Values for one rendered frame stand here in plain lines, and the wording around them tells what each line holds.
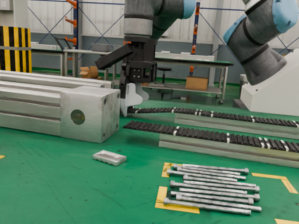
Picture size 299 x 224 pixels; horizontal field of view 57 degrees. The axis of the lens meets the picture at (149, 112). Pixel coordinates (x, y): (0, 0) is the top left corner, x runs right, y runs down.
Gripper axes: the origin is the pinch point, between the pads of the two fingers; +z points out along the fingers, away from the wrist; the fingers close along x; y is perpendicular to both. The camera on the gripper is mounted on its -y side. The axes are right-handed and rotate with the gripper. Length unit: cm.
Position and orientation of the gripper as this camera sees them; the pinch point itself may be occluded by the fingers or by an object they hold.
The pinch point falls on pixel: (126, 110)
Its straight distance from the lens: 77.4
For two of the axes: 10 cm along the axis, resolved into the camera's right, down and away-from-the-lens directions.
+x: 2.5, -2.1, 9.5
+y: 9.7, 1.2, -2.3
